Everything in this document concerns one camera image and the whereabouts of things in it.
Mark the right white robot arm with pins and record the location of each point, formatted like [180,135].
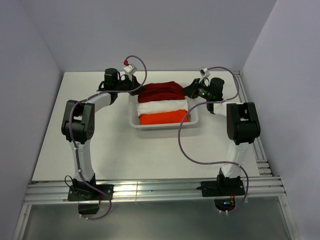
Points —
[242,126]

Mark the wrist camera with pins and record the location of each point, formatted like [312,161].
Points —
[205,73]
[129,69]

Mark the white plastic basket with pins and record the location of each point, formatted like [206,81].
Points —
[189,120]

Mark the rolled orange t-shirt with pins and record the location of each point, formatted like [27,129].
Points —
[170,117]

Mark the rolled white t-shirt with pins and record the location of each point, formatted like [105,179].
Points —
[162,106]

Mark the dark red t-shirt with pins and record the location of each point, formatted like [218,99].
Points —
[163,91]

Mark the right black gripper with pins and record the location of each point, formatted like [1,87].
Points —
[191,90]

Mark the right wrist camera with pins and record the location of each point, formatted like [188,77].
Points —
[205,73]

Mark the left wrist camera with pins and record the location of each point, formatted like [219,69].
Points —
[129,69]

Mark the aluminium rail frame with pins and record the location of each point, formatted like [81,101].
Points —
[155,174]

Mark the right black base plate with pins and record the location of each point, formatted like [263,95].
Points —
[215,188]

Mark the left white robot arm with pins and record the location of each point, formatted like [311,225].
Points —
[78,125]

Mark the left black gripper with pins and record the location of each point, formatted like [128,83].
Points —
[133,84]

